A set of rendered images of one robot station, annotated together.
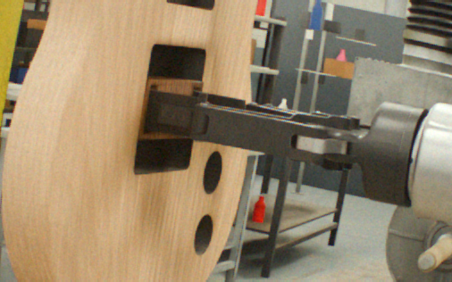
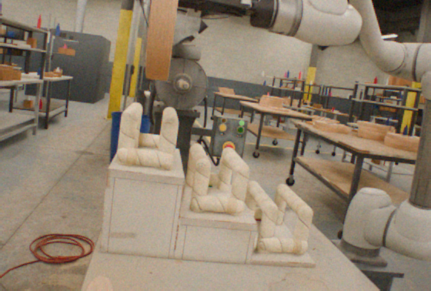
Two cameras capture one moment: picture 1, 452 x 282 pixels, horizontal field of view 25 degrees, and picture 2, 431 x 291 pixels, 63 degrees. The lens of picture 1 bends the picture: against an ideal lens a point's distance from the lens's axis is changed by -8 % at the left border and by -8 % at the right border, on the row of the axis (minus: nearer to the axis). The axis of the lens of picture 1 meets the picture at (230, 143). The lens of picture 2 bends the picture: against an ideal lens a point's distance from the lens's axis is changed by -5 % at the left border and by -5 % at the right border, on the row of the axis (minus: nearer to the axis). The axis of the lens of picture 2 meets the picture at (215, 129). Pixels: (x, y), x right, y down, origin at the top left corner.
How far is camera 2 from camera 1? 0.44 m
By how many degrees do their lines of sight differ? 31
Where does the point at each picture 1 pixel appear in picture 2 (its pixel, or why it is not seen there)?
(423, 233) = (171, 80)
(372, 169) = (261, 12)
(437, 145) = (285, 4)
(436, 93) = (189, 22)
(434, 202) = (284, 23)
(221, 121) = not seen: outside the picture
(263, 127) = not seen: outside the picture
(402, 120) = not seen: outside the picture
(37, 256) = (165, 38)
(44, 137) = not seen: outside the picture
